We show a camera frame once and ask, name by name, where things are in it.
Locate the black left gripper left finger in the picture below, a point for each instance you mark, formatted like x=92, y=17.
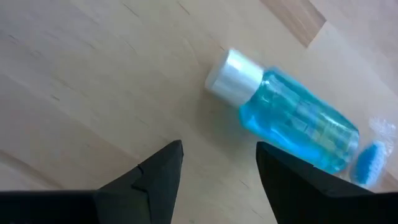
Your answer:
x=149, y=186

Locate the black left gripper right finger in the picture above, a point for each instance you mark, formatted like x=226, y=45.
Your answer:
x=292, y=186

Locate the blue white toothbrush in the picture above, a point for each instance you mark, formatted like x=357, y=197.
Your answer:
x=370, y=161

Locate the blue mouthwash bottle white cap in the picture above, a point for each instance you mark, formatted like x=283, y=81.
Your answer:
x=295, y=118

